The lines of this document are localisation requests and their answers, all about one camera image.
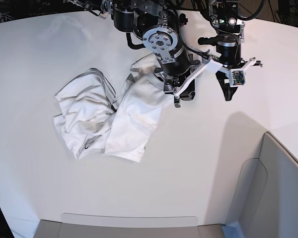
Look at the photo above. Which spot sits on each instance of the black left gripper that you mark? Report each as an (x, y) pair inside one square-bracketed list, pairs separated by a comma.
[(231, 56)]

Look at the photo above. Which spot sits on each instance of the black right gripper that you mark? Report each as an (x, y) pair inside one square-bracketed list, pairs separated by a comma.
[(174, 74)]

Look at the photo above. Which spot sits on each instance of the white t-shirt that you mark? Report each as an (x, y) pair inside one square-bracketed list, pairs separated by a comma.
[(95, 120)]

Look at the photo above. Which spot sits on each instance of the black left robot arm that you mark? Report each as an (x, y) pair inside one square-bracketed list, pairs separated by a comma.
[(222, 17)]

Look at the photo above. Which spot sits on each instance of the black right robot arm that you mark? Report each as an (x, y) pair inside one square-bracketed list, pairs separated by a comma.
[(149, 24)]

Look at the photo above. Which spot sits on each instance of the grey cardboard box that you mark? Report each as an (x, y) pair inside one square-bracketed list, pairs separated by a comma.
[(264, 205)]

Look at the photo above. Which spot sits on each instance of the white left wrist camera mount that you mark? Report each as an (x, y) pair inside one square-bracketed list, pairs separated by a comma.
[(237, 76)]

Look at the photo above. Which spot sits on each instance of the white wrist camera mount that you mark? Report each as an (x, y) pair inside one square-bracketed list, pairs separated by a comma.
[(237, 76), (208, 63)]

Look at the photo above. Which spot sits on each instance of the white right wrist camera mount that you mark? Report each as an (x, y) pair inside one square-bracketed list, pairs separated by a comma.
[(208, 63)]

